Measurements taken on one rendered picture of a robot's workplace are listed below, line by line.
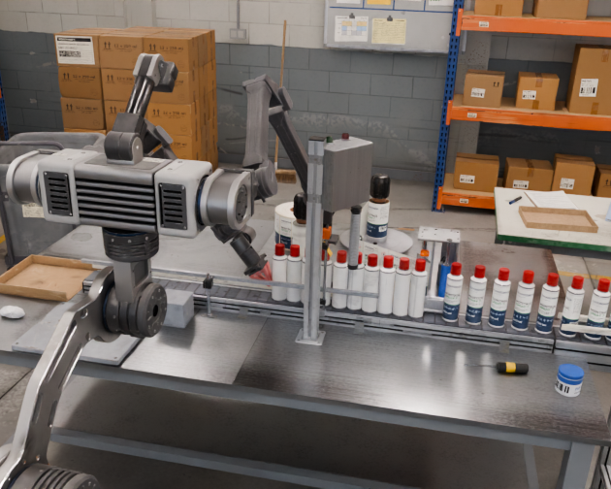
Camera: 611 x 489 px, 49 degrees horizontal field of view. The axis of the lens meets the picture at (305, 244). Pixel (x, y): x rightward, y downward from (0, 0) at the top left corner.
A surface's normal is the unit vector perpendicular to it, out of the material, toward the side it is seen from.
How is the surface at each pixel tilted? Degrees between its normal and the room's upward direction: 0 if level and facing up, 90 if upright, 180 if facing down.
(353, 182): 90
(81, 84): 90
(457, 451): 0
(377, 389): 0
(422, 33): 90
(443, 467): 0
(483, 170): 90
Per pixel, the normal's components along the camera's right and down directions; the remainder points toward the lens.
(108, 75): -0.15, 0.37
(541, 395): 0.03, -0.92
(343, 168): 0.69, 0.30
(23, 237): 0.10, 0.45
